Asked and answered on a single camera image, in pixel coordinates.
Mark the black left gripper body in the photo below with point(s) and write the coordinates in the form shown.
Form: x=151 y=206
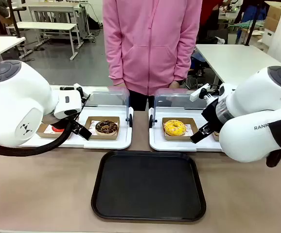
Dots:
x=57 y=121

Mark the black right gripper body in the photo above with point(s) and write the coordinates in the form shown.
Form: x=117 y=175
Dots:
x=213 y=114

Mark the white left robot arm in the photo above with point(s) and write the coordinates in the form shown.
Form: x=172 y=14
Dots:
x=14 y=102

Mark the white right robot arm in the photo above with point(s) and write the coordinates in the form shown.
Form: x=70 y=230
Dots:
x=252 y=102

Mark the red glazed donut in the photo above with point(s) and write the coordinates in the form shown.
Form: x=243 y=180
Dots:
x=57 y=129

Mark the brown cardboard donut box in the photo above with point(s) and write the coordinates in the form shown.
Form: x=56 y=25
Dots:
x=179 y=138
x=216 y=138
x=43 y=133
x=101 y=138

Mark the chocolate sprinkled donut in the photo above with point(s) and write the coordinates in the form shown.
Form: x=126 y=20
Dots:
x=106 y=127

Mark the yellow glazed donut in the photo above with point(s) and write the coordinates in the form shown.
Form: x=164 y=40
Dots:
x=174 y=128

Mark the white display tray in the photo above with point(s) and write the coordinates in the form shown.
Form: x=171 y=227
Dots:
x=111 y=143
x=160 y=145

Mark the black plastic serving tray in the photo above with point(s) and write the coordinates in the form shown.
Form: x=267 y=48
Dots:
x=147 y=187

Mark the person's left hand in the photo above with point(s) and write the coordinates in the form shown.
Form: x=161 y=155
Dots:
x=174 y=84

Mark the person's right hand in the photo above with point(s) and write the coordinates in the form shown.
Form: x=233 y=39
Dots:
x=121 y=85

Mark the white printed paper liner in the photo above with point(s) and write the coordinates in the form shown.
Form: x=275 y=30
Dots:
x=48 y=129
x=189 y=128
x=91 y=127

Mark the clear dome lid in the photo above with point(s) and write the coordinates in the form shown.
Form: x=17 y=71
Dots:
x=174 y=97
x=106 y=97

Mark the large white table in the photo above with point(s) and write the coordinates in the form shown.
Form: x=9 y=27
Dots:
x=237 y=60

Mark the person in pink hoodie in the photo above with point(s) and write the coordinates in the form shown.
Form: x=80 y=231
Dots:
x=150 y=43

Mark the white bench table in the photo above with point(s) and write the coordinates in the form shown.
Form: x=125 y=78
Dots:
x=45 y=26

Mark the black vertical pole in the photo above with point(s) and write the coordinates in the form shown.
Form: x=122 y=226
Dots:
x=252 y=24
x=13 y=19

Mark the stacked cardboard boxes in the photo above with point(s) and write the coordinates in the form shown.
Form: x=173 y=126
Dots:
x=274 y=14

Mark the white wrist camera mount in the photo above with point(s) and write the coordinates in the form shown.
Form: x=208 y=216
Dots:
x=77 y=88
x=198 y=93

